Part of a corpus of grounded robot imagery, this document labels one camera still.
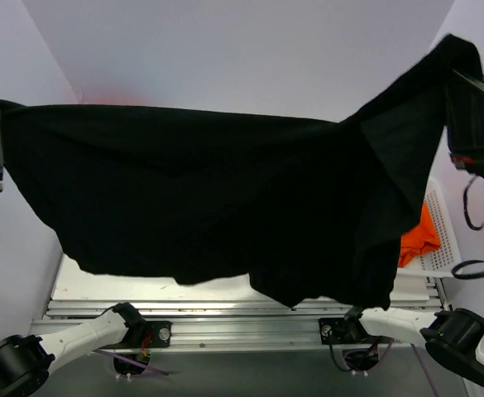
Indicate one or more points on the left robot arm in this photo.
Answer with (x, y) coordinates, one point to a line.
(27, 362)

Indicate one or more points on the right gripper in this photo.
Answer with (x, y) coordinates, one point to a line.
(467, 116)

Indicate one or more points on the aluminium rail frame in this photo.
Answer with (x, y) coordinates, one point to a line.
(224, 326)

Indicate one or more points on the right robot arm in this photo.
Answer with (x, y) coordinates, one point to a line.
(454, 339)

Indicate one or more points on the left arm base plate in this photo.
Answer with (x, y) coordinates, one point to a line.
(153, 334)

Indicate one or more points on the orange t-shirt in basket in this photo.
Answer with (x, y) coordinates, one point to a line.
(421, 240)

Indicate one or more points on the white plastic basket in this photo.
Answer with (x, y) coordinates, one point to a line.
(436, 264)

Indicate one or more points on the black t-shirt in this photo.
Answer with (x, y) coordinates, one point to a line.
(306, 208)

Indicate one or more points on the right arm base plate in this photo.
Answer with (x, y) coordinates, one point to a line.
(338, 331)

